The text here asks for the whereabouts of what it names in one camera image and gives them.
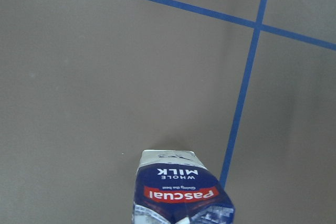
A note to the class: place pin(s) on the blue white milk carton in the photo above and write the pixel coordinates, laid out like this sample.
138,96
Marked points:
175,187

